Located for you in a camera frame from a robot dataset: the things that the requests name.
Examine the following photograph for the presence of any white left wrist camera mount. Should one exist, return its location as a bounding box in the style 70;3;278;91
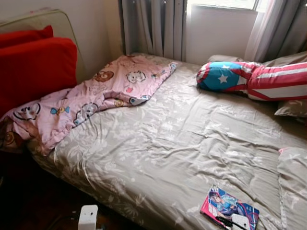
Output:
78;205;99;230

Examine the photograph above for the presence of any grey curtain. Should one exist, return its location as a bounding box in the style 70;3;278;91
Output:
244;0;307;63
118;0;189;62

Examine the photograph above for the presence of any pink cartoon blanket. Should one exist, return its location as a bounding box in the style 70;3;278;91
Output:
0;54;177;156

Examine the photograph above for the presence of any large red cushion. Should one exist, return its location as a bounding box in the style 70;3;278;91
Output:
0;37;78;115

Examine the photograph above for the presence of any beige floral pillow pink trim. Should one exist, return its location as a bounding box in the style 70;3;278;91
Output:
277;147;307;230

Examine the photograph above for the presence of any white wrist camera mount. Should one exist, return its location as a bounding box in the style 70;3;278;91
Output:
231;213;250;230
78;205;99;230

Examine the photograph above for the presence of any blue star striped pillow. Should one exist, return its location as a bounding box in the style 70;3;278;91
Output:
196;61;307;102

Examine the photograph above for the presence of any bed with beige floral sheet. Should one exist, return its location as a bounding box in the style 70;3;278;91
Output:
26;52;307;230

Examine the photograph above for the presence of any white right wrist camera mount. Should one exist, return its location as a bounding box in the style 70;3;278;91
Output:
231;213;250;230

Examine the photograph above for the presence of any window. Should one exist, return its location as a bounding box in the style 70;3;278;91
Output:
187;0;269;11

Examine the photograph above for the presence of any small red cushion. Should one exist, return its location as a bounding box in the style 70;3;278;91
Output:
0;25;54;48

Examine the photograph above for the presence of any colourful comic magazine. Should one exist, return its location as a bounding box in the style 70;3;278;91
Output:
200;186;260;230

